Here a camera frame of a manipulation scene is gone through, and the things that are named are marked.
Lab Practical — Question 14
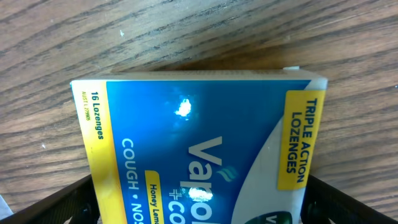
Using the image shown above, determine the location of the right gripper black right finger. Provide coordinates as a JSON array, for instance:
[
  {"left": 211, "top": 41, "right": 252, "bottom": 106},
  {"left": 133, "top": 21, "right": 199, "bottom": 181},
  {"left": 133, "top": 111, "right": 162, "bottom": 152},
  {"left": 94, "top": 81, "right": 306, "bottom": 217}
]
[{"left": 300, "top": 175, "right": 397, "bottom": 224}]

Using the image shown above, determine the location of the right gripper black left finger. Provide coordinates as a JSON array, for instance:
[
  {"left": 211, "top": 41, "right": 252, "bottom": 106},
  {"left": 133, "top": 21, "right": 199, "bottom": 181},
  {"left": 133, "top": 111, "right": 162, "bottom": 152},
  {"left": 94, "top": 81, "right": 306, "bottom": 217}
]
[{"left": 1, "top": 175, "right": 100, "bottom": 224}]

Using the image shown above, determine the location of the blue yellow lozenge box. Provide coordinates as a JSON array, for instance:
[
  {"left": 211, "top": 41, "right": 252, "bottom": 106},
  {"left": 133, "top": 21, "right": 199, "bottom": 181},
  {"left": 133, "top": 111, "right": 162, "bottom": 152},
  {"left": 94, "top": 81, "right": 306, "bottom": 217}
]
[{"left": 70, "top": 70, "right": 328, "bottom": 224}]

